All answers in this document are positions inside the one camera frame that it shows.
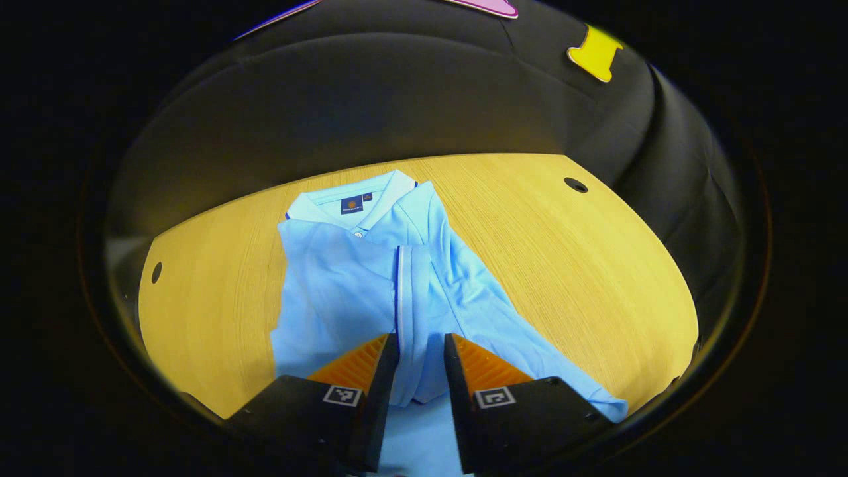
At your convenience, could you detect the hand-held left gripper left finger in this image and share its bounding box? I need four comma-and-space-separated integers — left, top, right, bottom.
224, 333, 401, 474

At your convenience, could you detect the light blue T-shirt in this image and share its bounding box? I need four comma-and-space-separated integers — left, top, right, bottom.
268, 169, 629, 477

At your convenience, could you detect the black backdrop cloth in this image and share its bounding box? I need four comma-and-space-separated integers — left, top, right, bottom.
103, 0, 746, 345

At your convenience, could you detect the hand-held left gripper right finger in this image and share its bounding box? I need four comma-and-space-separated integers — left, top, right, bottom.
443, 333, 615, 475

